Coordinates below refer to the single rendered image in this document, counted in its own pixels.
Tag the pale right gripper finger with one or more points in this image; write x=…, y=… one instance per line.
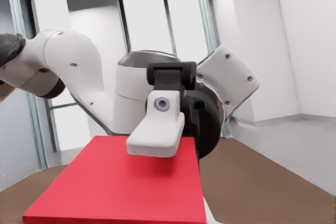
x=208, y=214

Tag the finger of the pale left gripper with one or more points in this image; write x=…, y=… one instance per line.
x=157, y=134

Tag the red wooden cube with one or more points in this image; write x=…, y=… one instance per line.
x=118, y=190

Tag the dark framed window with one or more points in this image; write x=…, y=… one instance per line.
x=52, y=14
x=147, y=14

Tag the silver frame post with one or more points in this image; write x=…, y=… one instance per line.
x=208, y=16
x=34, y=119

